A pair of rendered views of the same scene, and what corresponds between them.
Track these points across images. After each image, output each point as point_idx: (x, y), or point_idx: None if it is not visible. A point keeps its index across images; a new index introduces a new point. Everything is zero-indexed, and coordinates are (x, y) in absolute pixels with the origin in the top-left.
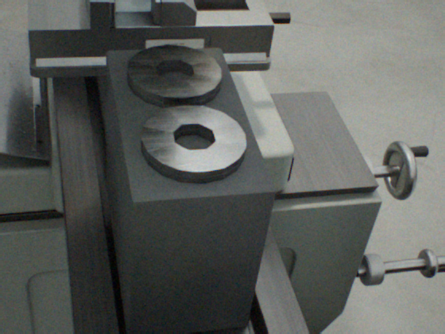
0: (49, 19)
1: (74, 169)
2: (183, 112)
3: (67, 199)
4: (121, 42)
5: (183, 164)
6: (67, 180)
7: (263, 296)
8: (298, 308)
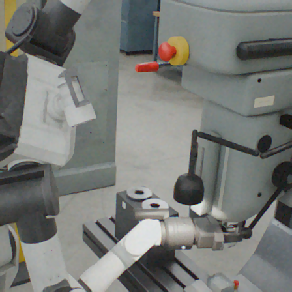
0: (239, 281)
1: (188, 261)
2: (145, 196)
3: (182, 252)
4: None
5: (137, 187)
6: (186, 257)
7: (113, 243)
8: (102, 242)
